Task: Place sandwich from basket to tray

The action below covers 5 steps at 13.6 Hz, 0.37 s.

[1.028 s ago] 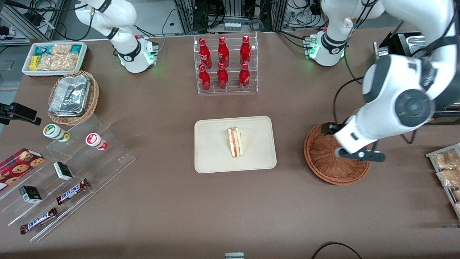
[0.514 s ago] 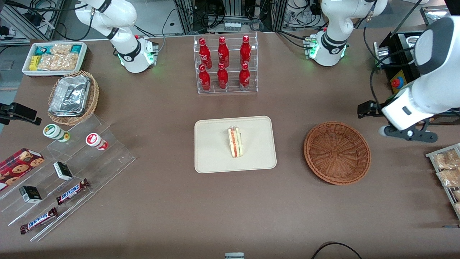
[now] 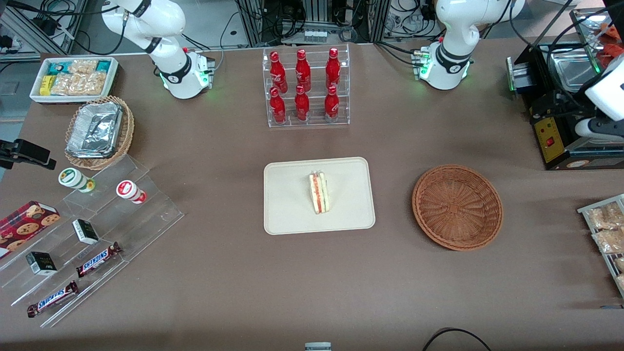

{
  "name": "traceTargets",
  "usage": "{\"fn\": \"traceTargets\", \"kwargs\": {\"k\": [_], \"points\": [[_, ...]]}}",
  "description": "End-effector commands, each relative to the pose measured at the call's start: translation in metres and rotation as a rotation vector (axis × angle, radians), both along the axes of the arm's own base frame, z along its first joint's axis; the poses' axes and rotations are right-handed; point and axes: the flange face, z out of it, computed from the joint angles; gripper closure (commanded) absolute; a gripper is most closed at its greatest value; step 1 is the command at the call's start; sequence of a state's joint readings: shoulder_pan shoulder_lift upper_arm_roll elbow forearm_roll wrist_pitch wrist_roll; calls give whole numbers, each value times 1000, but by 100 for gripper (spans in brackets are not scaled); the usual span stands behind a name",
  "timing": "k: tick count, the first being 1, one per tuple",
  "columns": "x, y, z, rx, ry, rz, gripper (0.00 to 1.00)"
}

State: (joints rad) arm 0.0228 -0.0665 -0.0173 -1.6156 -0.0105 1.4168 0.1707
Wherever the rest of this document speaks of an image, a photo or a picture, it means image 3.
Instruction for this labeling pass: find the grey metal snack rack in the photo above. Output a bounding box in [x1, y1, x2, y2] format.
[578, 194, 624, 298]

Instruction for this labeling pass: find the small clear nut bag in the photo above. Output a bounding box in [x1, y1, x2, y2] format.
[68, 59, 99, 76]

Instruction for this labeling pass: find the light wicker basket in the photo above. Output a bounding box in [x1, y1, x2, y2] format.
[64, 95, 135, 171]

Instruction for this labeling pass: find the white rectangular snack bin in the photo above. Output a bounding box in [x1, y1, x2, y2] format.
[29, 57, 119, 105]

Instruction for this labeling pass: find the large clear nut bag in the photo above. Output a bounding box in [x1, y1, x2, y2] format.
[51, 72, 107, 96]

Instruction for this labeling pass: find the green lid yogurt cup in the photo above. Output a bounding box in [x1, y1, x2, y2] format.
[58, 167, 96, 194]

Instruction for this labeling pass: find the clear acrylic stepped display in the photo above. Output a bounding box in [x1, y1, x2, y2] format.
[0, 155, 185, 328]

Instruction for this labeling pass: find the black looped cable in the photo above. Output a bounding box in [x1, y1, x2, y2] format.
[422, 328, 492, 351]

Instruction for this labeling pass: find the red cola bottle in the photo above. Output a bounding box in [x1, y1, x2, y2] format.
[294, 84, 310, 121]
[269, 87, 287, 123]
[295, 49, 312, 92]
[326, 47, 341, 90]
[270, 51, 288, 93]
[324, 85, 340, 122]

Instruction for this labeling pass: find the small black carton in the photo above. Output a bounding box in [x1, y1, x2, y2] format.
[25, 251, 58, 276]
[72, 219, 100, 245]

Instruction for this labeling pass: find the snickers chocolate bar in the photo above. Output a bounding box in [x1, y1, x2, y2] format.
[27, 280, 79, 318]
[76, 242, 122, 278]

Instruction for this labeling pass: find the beige plastic tray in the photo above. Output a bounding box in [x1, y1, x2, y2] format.
[263, 156, 376, 235]

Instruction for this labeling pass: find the steel food tray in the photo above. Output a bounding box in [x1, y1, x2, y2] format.
[569, 7, 624, 74]

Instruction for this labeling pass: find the black power adapter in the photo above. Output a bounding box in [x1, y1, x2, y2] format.
[34, 17, 58, 36]

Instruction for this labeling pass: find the triangle sandwich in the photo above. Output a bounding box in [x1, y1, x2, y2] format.
[308, 170, 331, 215]

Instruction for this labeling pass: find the clear acrylic bottle rack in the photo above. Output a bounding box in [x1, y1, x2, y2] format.
[262, 44, 351, 128]

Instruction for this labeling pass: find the red cookie box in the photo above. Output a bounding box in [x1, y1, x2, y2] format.
[0, 200, 61, 259]

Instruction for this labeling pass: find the black sealing machine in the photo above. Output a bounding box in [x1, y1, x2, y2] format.
[507, 41, 624, 171]

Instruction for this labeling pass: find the red lid yogurt cup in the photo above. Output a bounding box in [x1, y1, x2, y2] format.
[116, 180, 147, 204]

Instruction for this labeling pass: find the aluminium foil tray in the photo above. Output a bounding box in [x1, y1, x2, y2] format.
[66, 101, 123, 159]

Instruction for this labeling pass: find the brown wicker basket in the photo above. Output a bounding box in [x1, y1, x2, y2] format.
[412, 164, 504, 252]

